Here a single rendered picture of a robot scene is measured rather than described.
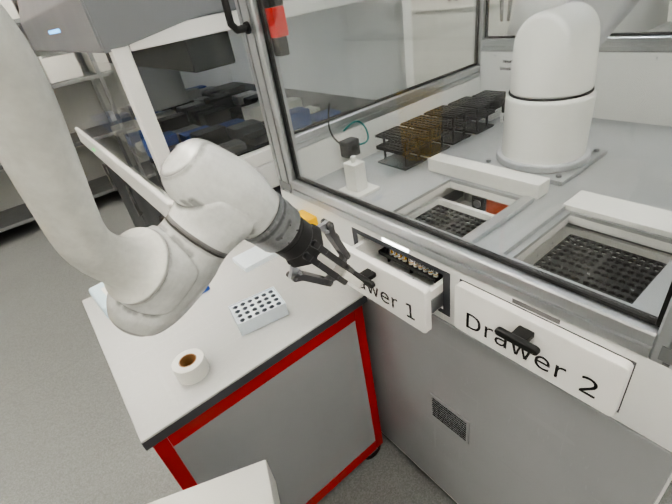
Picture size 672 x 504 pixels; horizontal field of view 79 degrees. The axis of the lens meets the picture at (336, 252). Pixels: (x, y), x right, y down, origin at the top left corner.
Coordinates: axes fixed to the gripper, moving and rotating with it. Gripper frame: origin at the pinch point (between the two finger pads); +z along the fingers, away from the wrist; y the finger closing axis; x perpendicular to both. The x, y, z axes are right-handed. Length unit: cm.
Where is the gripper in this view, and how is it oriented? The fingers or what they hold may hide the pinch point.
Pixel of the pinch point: (348, 276)
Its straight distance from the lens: 82.7
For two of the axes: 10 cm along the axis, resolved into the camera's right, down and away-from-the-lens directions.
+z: 5.6, 4.2, 7.1
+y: 5.5, -8.4, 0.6
